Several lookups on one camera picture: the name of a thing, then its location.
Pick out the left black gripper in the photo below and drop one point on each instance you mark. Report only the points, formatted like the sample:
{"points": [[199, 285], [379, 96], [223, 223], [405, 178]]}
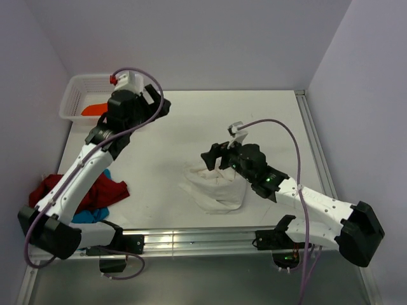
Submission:
{"points": [[153, 108]]}

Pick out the blue t-shirt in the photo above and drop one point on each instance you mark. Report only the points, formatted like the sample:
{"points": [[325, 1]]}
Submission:
{"points": [[95, 211]]}

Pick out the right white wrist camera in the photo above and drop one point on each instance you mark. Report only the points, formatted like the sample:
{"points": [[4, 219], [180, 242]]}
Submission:
{"points": [[237, 133]]}

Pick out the right side aluminium rail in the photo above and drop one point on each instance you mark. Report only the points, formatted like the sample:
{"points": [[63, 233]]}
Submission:
{"points": [[324, 174]]}

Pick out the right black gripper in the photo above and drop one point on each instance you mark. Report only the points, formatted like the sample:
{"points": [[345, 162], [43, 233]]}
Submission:
{"points": [[216, 151]]}

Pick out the dark red t-shirt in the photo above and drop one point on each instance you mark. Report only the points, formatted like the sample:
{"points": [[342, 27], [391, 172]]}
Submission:
{"points": [[117, 191]]}

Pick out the front aluminium rail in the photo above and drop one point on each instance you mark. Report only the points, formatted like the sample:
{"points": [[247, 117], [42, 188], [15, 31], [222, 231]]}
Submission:
{"points": [[190, 242]]}

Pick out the white plastic basket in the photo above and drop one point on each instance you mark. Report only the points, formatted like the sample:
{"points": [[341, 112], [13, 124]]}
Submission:
{"points": [[82, 91]]}

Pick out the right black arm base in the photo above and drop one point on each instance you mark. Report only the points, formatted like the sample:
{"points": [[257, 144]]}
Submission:
{"points": [[273, 240]]}

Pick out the white printed t-shirt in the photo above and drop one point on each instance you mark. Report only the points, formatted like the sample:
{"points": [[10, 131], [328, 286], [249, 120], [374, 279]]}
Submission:
{"points": [[215, 192]]}

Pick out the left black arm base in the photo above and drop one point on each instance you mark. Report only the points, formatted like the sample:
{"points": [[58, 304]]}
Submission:
{"points": [[114, 259]]}

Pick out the orange rolled t-shirt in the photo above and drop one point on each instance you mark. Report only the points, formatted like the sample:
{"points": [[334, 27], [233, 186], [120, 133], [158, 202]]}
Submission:
{"points": [[94, 110]]}

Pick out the aluminium rail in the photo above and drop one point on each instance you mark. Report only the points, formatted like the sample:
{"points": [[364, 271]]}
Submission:
{"points": [[324, 174], [190, 242]]}

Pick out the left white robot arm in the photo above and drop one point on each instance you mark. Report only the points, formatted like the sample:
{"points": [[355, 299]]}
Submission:
{"points": [[48, 225]]}

